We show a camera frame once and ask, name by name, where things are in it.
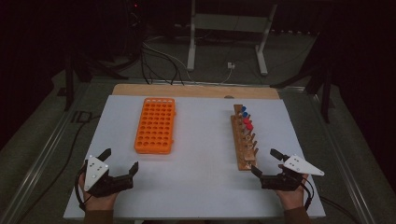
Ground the short black floor cable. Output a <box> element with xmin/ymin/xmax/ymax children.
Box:
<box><xmin>319</xmin><ymin>195</ymin><xmax>362</xmax><ymax>224</ymax></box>

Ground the orange plastic tube rack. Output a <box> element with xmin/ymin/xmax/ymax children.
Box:
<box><xmin>134</xmin><ymin>97</ymin><xmax>177</xmax><ymax>156</ymax></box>

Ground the aluminium floor rail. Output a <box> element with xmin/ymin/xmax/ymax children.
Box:
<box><xmin>311</xmin><ymin>92</ymin><xmax>377</xmax><ymax>224</ymax></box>
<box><xmin>0</xmin><ymin>83</ymin><xmax>92</xmax><ymax>224</ymax></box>

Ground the person's right hand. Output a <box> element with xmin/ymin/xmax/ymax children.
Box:
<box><xmin>275</xmin><ymin>174</ymin><xmax>309</xmax><ymax>211</ymax></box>

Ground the thin white cable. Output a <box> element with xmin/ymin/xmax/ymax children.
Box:
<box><xmin>218</xmin><ymin>67</ymin><xmax>233</xmax><ymax>85</ymax></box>

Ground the black floor cable bundle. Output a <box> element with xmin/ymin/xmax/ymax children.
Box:
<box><xmin>140</xmin><ymin>43</ymin><xmax>185</xmax><ymax>87</ymax></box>

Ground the person's left hand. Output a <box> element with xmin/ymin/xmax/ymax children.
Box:
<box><xmin>78</xmin><ymin>167</ymin><xmax>120</xmax><ymax>212</ymax></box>

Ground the white board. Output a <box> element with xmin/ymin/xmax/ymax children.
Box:
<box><xmin>63</xmin><ymin>94</ymin><xmax>327</xmax><ymax>220</ymax></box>

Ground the long white floor cable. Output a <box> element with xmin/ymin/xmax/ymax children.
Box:
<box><xmin>143</xmin><ymin>35</ymin><xmax>195</xmax><ymax>83</ymax></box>

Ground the grey metal stand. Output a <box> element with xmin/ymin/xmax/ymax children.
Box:
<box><xmin>186</xmin><ymin>0</ymin><xmax>278</xmax><ymax>77</ymax></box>

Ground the right hand-held gripper black cable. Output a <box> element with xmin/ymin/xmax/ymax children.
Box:
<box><xmin>300</xmin><ymin>181</ymin><xmax>316</xmax><ymax>211</ymax></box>

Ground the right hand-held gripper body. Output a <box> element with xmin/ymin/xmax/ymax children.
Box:
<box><xmin>261</xmin><ymin>154</ymin><xmax>325</xmax><ymax>192</ymax></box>

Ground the left hand-held gripper black cable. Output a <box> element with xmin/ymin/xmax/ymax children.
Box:
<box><xmin>74</xmin><ymin>164</ymin><xmax>92</xmax><ymax>213</ymax></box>

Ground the black tripod stand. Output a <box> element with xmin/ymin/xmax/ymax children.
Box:
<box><xmin>57</xmin><ymin>50</ymin><xmax>130</xmax><ymax>112</ymax></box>
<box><xmin>270</xmin><ymin>31</ymin><xmax>335</xmax><ymax>124</ymax></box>

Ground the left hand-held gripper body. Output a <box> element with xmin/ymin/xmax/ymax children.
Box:
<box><xmin>83</xmin><ymin>154</ymin><xmax>134</xmax><ymax>199</ymax></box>

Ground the long black floor cable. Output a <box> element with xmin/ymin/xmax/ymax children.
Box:
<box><xmin>17</xmin><ymin>115</ymin><xmax>102</xmax><ymax>224</ymax></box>

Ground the dark equipment with red light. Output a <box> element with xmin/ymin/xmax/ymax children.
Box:
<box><xmin>124</xmin><ymin>0</ymin><xmax>146</xmax><ymax>60</ymax></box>

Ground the wooden tube rack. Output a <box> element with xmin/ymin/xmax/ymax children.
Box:
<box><xmin>230</xmin><ymin>104</ymin><xmax>260</xmax><ymax>172</ymax></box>

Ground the hand-held gripper black cable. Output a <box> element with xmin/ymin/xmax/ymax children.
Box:
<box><xmin>74</xmin><ymin>164</ymin><xmax>92</xmax><ymax>213</ymax></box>
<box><xmin>300</xmin><ymin>181</ymin><xmax>316</xmax><ymax>211</ymax></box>

